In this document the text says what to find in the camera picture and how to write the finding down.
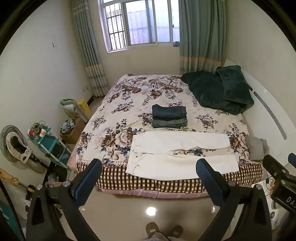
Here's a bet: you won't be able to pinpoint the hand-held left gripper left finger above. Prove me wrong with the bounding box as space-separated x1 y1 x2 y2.
25 158 103 241

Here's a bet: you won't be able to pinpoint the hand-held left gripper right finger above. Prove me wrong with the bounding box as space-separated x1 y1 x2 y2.
195 158 272 241

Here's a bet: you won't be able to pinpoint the white pants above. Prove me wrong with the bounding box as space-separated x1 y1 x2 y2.
125 131 240 181

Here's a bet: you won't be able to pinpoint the grey cloth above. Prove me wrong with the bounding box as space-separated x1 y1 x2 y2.
245 136 270 161

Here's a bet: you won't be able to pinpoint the cardboard box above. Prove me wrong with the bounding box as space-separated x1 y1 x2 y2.
59 117 86 146

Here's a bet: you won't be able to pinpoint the teal shelf rack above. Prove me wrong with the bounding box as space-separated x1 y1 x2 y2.
29 126 72 170

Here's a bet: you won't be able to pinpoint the blue crumpled cloth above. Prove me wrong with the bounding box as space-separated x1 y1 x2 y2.
60 120 76 134

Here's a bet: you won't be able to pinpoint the floral bed quilt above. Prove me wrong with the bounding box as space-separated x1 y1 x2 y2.
76 73 265 198

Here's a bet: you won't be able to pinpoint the dark green cloth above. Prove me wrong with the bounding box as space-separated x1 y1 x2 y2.
151 118 188 129

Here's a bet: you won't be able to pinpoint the yellow box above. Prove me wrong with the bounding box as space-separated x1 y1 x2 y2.
76 99 92 121

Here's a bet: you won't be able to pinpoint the white headboard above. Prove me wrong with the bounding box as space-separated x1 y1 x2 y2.
224 58 296 168

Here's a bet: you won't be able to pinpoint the folded dark blue jeans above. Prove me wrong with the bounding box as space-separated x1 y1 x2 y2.
152 104 187 121

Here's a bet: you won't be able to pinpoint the dark green pillow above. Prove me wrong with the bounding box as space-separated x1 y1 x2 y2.
215 65 255 107

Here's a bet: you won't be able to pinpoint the dark green blanket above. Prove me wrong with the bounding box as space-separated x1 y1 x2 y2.
180 71 253 116

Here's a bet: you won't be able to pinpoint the green striped curtain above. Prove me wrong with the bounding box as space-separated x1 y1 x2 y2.
178 0 228 76
70 0 110 98

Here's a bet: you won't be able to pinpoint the window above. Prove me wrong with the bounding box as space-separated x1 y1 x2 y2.
98 0 181 54

